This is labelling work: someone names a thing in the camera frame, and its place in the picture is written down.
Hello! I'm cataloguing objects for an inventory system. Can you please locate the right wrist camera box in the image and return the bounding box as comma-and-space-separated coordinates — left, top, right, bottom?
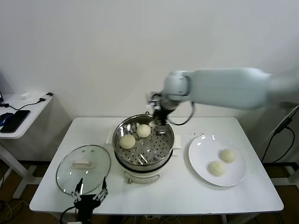
146, 92, 162, 110

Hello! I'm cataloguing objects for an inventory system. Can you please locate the white desk with legs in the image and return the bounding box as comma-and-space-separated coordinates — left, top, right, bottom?
261, 102, 299, 186

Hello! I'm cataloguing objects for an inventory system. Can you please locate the perforated steel steamer basket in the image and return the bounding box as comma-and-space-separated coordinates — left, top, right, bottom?
106, 113, 183, 167

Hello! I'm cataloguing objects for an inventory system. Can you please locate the white power cable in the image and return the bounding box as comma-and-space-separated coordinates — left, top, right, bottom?
256, 106, 299, 150

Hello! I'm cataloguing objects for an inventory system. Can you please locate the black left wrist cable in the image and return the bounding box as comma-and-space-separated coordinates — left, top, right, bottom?
61, 204, 79, 221

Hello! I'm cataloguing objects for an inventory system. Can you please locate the small black white adapter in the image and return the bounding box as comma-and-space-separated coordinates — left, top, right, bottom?
39, 92, 54, 102

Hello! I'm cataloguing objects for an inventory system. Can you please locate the black power adapter with cable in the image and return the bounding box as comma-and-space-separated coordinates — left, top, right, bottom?
260, 117, 296, 163

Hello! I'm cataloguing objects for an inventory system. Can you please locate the white round plate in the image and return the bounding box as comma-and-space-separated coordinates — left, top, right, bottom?
188, 134, 247, 187

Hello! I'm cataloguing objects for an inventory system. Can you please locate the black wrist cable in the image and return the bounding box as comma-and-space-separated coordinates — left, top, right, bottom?
61, 204, 79, 221
167, 100, 196, 126

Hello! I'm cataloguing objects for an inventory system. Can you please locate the black smartphone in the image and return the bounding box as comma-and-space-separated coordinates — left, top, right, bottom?
0, 110, 31, 134

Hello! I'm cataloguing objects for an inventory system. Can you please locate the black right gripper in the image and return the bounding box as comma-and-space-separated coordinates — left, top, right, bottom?
149, 103, 174, 136

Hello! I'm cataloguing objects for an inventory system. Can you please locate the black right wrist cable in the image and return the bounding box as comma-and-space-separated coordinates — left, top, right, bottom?
167, 100, 196, 126

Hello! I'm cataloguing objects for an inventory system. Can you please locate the white side table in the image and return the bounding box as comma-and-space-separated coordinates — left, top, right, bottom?
0, 93, 54, 199

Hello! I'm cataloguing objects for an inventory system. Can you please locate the glass lid with cream handle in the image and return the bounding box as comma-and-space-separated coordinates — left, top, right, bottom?
55, 144, 112, 195

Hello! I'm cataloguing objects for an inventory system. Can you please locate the white steamed baozi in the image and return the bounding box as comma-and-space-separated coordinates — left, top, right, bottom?
119, 134, 136, 149
136, 124, 151, 138
208, 161, 227, 176
220, 148, 238, 163

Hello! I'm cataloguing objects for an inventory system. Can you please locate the blue computer mouse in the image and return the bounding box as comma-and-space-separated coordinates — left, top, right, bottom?
0, 112, 14, 126

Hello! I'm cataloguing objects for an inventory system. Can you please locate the black cable with plug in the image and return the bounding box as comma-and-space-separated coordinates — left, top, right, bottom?
0, 99, 45, 111

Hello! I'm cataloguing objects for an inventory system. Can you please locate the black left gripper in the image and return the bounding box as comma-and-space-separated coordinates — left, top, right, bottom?
71, 176, 109, 212

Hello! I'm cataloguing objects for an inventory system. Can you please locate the white electric cooker base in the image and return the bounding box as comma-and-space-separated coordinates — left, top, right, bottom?
114, 149, 181, 185

